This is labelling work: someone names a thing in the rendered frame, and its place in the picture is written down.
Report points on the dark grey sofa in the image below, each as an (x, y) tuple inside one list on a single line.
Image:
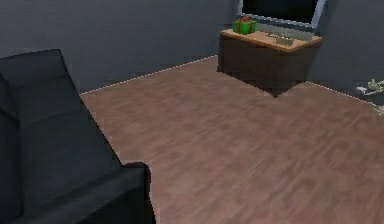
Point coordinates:
[(60, 140)]

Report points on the brown wooden cabinet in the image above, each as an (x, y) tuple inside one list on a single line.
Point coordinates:
[(263, 63)]

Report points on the green gift box red ribbon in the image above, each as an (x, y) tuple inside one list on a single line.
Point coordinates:
[(244, 26)]

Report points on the grey remote control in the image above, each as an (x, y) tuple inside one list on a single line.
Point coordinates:
[(281, 39)]

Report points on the grey framed television set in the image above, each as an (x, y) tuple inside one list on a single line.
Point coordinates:
[(281, 10)]

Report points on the pale white plant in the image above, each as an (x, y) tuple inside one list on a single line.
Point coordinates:
[(373, 88)]

